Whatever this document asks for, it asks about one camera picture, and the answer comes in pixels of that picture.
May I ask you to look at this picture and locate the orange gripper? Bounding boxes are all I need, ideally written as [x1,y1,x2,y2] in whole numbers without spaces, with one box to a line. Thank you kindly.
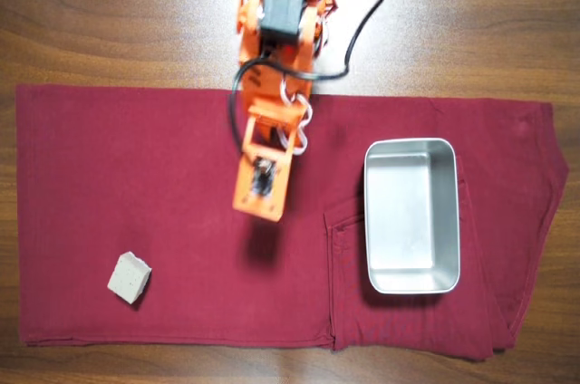
[238,57,315,110]

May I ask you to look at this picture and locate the beige foam cube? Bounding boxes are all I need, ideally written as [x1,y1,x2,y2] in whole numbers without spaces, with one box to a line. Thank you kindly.
[106,251,153,305]

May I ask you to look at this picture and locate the dark red cloth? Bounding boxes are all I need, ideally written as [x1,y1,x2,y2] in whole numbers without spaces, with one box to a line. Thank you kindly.
[15,83,570,361]

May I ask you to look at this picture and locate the rectangular metal tray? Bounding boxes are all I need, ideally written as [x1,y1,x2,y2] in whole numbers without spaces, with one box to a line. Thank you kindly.
[362,137,462,296]

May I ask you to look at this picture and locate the white red servo wires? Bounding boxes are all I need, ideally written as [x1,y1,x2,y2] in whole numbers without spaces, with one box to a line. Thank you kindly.
[278,75,314,157]

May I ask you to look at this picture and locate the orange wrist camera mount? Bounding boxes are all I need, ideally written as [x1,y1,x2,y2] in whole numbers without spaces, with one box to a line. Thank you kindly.
[231,106,305,224]

